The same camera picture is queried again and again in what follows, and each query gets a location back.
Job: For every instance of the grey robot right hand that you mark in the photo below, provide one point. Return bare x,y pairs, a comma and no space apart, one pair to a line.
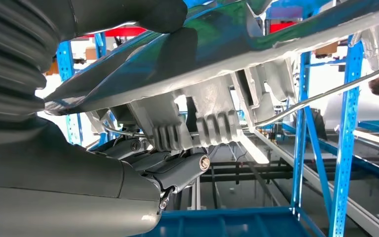
62,183

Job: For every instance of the blue metal shelf rack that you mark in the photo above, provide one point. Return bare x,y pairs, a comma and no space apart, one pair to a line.
349,130
66,65

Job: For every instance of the red barrier tape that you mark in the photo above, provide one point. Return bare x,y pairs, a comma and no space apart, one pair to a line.
124,31

